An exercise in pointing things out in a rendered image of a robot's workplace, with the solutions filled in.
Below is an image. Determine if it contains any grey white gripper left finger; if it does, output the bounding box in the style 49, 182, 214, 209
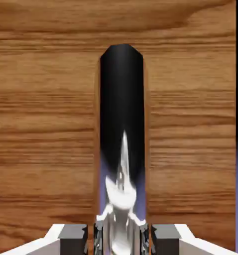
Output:
0, 223, 89, 255

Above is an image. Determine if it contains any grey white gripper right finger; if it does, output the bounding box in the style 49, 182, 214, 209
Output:
150, 223, 238, 255

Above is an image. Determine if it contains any shiny dark curved metal handle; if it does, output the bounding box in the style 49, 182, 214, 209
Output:
93, 43, 150, 255

